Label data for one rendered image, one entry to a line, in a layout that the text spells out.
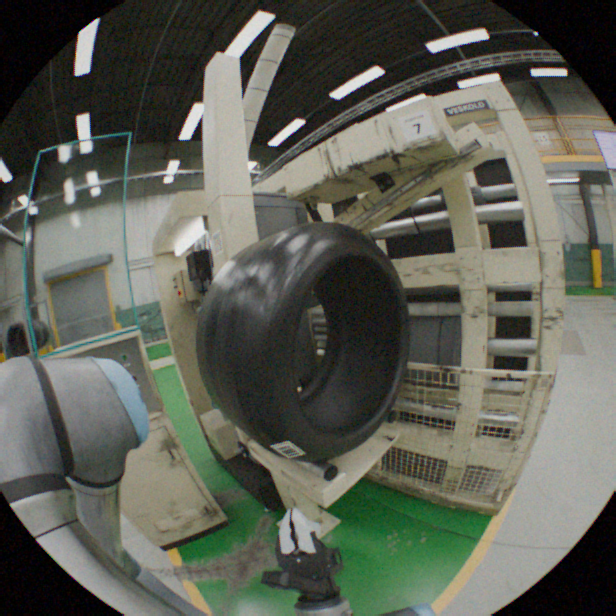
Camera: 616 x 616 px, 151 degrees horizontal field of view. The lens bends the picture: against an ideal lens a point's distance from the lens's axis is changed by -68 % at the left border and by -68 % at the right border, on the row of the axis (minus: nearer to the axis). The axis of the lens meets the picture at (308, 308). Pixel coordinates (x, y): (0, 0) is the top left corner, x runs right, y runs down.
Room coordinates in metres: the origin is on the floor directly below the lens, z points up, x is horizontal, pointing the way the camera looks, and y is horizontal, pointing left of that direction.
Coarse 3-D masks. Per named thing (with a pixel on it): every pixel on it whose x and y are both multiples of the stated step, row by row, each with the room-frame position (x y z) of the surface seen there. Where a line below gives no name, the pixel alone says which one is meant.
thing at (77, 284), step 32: (64, 160) 0.60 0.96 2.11; (96, 160) 0.73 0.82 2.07; (32, 192) 0.49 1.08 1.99; (64, 192) 0.63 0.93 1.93; (96, 192) 0.74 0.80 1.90; (32, 224) 0.51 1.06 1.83; (64, 224) 0.64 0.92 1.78; (96, 224) 0.75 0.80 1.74; (32, 256) 0.52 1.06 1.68; (64, 256) 0.64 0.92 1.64; (96, 256) 0.74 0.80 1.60; (32, 288) 0.51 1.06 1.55; (64, 288) 0.63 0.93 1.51; (96, 288) 0.73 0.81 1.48; (128, 288) 0.83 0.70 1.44; (32, 320) 0.49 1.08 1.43; (64, 320) 0.61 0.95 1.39; (96, 320) 0.72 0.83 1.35; (128, 320) 0.81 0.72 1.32
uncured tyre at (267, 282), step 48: (288, 240) 0.45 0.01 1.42; (336, 240) 0.48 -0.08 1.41; (240, 288) 0.40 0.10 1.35; (288, 288) 0.39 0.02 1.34; (336, 288) 0.85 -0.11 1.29; (384, 288) 0.74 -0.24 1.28; (240, 336) 0.36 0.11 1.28; (288, 336) 0.38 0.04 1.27; (336, 336) 0.85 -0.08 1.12; (384, 336) 0.76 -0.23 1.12; (240, 384) 0.35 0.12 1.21; (288, 384) 0.36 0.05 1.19; (336, 384) 0.79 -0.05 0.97; (384, 384) 0.69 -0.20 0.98; (288, 432) 0.36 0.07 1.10; (336, 432) 0.59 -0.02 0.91
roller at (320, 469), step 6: (300, 462) 0.48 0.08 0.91; (318, 462) 0.46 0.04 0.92; (324, 462) 0.46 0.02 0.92; (306, 468) 0.46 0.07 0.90; (312, 468) 0.45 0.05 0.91; (318, 468) 0.44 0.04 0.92; (324, 468) 0.43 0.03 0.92; (330, 468) 0.43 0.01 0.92; (336, 468) 0.44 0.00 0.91; (318, 474) 0.43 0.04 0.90; (324, 474) 0.42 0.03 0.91; (330, 474) 0.42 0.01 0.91; (336, 474) 0.44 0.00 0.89; (330, 480) 0.42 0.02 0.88
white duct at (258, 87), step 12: (276, 36) 0.85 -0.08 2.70; (288, 36) 0.87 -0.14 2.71; (264, 48) 0.91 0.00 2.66; (276, 48) 0.90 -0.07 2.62; (264, 60) 0.94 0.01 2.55; (276, 60) 0.96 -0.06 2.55; (264, 72) 0.99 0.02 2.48; (252, 84) 1.03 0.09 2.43; (264, 84) 1.04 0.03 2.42; (252, 96) 1.06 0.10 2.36; (264, 96) 1.10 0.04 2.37; (252, 108) 1.10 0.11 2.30; (252, 120) 1.15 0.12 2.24; (252, 132) 1.21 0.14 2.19
